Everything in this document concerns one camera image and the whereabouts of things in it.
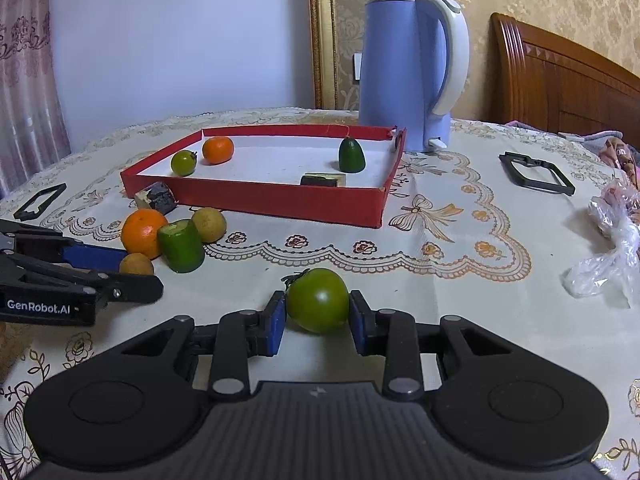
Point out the small green tomato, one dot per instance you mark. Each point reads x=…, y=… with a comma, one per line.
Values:
x=183, y=163

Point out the pointed green cucumber end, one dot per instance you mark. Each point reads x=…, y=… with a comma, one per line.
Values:
x=351, y=156

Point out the dark eggplant piece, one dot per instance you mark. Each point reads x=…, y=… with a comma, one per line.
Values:
x=162, y=199
x=320, y=180

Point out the orange mandarin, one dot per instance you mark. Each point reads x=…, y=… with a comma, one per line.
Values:
x=140, y=232
x=218, y=150

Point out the blue electric kettle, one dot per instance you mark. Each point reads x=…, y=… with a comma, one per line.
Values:
x=395, y=70

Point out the large brown longan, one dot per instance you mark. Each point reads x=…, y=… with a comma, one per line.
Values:
x=210, y=224

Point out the pink patterned curtain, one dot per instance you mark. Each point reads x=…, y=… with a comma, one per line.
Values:
x=25, y=85

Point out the brown wooden headboard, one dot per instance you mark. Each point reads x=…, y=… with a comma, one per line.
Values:
x=550, y=85

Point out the cut green cucumber piece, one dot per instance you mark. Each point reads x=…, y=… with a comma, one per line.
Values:
x=182, y=252

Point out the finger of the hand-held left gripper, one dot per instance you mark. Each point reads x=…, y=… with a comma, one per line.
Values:
x=135, y=290
x=95, y=258

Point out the black plastic bracket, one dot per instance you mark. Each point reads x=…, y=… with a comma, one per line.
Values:
x=20, y=213
x=547, y=188

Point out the large green tomato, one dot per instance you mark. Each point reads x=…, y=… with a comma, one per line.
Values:
x=317, y=300

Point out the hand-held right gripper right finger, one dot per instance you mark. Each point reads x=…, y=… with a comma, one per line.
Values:
x=357, y=325

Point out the white wall switch plate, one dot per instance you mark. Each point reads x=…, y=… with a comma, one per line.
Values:
x=357, y=66

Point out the clear plastic bag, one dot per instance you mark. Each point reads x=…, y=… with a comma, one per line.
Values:
x=612, y=240

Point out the pink patterned bedding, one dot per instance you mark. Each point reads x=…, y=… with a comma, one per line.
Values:
x=615, y=147

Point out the cream floral lace tablecloth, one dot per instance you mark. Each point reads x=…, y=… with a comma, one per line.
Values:
x=450, y=285

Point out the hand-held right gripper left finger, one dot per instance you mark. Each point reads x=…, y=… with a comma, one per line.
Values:
x=276, y=325

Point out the small brown longan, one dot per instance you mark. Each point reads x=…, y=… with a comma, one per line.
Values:
x=136, y=264

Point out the gold wall frame moulding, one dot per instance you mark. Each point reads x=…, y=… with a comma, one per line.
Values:
x=320, y=35

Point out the red cardboard box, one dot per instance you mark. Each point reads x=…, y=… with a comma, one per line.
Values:
x=280, y=205

